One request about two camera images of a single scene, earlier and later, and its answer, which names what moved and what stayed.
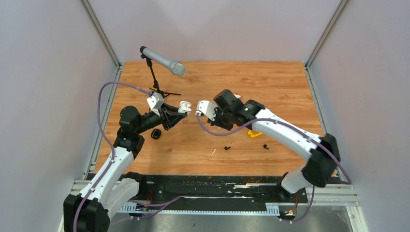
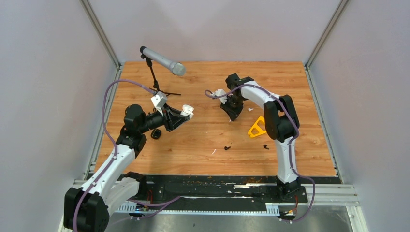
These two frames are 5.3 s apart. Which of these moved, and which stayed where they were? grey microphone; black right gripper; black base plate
Moved: black right gripper
Stayed: black base plate; grey microphone
